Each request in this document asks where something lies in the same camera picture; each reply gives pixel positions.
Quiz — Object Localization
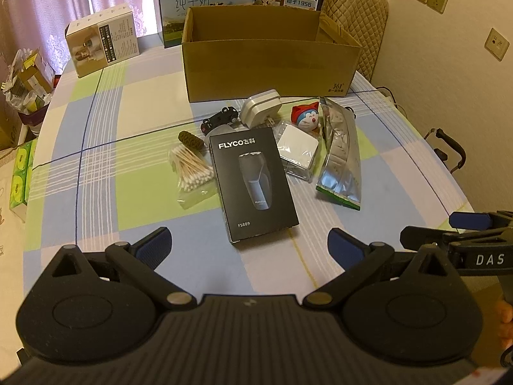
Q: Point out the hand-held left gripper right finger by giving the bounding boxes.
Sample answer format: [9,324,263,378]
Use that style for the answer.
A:
[302,228,456,309]

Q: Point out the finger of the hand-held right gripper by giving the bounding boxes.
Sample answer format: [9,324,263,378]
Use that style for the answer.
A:
[399,225,474,251]
[449,210,513,232]

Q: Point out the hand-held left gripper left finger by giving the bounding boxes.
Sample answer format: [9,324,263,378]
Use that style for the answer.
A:
[48,228,194,308]

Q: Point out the bag of cotton swabs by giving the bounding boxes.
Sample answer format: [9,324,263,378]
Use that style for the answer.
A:
[168,144,219,210]

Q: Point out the silver foil pouch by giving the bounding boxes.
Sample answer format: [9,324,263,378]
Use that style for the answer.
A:
[315,96,364,211]

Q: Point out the olive braided cord bracelet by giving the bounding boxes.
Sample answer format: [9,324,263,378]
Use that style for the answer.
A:
[178,129,199,154]

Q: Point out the black shaver box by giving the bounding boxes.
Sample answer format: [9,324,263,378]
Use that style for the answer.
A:
[208,126,301,244]

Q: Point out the red-hatted blue cat figure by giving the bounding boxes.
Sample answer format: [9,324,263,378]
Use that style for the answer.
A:
[290,102,322,133]

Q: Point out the black toy car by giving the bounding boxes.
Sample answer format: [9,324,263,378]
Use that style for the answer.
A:
[200,105,240,135]

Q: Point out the brown cardboard box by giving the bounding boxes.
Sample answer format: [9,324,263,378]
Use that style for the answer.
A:
[181,6,364,103]

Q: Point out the person's right hand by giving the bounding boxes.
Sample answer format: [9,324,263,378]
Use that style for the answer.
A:
[495,299,513,347]

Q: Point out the checked tablecloth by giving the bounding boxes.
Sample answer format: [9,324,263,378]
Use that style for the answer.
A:
[22,32,476,302]

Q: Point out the white box in plastic wrap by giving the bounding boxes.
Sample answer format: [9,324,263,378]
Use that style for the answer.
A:
[276,124,322,184]

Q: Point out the green tissue pack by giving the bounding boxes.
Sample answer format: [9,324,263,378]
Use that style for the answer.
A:
[9,140,38,214]

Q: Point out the white plug adapter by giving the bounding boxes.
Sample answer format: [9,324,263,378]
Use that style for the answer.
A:
[240,89,283,131]

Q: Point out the bin of packaging clutter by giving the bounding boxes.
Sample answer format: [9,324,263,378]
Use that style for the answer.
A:
[2,47,56,127]

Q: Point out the white product box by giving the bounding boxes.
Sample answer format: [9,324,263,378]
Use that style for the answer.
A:
[65,3,141,79]

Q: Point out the beige quilted chair cover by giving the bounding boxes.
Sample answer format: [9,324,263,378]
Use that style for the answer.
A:
[321,0,390,81]

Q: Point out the light blue milk carton box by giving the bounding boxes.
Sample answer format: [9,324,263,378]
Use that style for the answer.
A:
[151,0,257,49]

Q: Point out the black cable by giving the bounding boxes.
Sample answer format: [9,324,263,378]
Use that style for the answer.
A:
[374,85,406,109]

